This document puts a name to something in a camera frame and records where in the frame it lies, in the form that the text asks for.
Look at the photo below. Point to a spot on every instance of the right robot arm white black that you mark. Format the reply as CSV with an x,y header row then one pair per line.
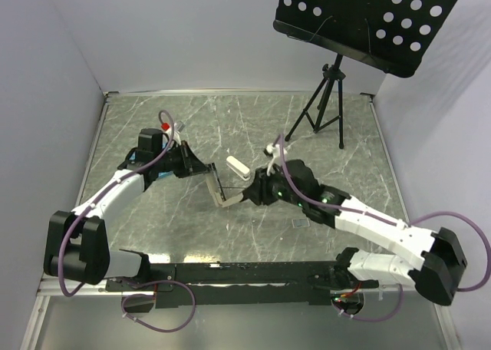
x,y
431,262

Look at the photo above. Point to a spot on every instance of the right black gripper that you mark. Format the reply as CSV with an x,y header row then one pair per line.
x,y
258,192

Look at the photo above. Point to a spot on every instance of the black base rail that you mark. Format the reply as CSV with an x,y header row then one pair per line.
x,y
236,283

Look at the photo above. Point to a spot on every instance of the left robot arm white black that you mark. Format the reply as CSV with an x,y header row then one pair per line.
x,y
77,247

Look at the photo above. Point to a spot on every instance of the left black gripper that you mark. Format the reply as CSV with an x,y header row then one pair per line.
x,y
190,163

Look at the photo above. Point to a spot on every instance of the long metal stapler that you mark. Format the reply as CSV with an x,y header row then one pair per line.
x,y
216,190

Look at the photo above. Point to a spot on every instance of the small tray of staples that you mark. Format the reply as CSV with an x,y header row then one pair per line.
x,y
300,223

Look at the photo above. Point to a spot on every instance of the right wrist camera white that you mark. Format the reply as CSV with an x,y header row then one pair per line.
x,y
274,153

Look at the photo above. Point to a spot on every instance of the black perforated music stand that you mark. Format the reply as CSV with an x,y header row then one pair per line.
x,y
389,35

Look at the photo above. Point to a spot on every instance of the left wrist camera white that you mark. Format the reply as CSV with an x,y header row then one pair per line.
x,y
177,128

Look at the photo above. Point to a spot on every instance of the white stapler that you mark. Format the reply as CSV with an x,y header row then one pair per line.
x,y
238,167

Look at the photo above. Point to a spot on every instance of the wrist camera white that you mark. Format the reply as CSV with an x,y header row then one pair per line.
x,y
274,153
177,128

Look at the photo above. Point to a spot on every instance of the blue studded base plate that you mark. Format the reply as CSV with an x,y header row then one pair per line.
x,y
161,167

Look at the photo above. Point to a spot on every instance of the black tripod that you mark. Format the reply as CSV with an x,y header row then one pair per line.
x,y
330,75

